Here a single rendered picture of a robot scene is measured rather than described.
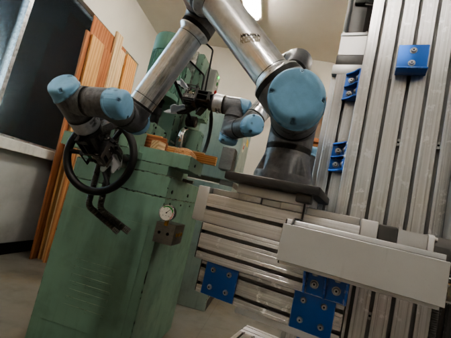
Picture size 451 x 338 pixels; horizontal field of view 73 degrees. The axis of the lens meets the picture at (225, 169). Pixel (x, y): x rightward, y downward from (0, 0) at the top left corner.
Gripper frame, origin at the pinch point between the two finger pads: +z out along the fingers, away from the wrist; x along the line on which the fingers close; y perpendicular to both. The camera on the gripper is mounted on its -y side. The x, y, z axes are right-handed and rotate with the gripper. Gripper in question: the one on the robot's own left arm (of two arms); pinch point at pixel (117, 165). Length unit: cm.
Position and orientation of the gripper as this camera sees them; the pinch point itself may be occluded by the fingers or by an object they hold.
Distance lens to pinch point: 108.9
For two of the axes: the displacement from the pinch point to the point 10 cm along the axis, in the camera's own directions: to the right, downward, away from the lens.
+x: 9.7, 1.2, -2.0
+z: 0.9, 6.1, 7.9
